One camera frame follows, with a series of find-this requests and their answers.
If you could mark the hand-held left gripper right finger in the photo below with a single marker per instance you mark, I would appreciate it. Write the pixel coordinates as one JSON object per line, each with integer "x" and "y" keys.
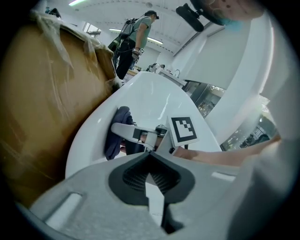
{"x": 206, "y": 199}

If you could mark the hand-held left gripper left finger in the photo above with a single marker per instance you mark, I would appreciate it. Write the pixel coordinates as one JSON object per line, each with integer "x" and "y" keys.
{"x": 93, "y": 199}

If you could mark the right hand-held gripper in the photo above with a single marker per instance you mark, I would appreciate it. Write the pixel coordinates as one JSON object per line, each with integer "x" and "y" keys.
{"x": 185, "y": 131}

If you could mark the dark wiping cloth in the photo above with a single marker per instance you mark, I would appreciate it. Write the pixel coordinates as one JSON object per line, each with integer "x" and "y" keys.
{"x": 114, "y": 145}

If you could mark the white bathtub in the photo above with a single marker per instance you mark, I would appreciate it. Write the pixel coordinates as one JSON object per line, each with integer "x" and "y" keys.
{"x": 152, "y": 100}

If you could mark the person's right forearm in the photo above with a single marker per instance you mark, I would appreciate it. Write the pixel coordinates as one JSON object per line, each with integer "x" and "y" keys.
{"x": 222, "y": 157}

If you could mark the person's white t-shirt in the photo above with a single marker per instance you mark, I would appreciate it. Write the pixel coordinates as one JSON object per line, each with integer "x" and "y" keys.
{"x": 262, "y": 187}

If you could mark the chrome faucet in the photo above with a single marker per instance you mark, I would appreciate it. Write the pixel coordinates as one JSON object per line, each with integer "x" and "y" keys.
{"x": 177, "y": 72}

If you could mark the large cardboard box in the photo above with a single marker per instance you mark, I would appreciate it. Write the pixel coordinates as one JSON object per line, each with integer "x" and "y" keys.
{"x": 47, "y": 105}

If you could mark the dark-framed window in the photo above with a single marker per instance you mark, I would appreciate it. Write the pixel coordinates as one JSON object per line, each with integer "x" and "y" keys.
{"x": 206, "y": 100}

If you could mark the ceiling light strip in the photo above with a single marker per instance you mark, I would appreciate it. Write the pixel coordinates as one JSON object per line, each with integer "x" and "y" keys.
{"x": 75, "y": 2}
{"x": 115, "y": 29}
{"x": 155, "y": 41}

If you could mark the blue face mask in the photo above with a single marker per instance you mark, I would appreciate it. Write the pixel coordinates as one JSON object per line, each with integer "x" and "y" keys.
{"x": 232, "y": 24}

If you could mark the person's face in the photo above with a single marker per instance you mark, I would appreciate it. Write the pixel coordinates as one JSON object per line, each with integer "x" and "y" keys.
{"x": 234, "y": 9}

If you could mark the black head camera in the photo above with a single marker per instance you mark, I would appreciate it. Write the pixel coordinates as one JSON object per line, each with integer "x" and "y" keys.
{"x": 189, "y": 16}

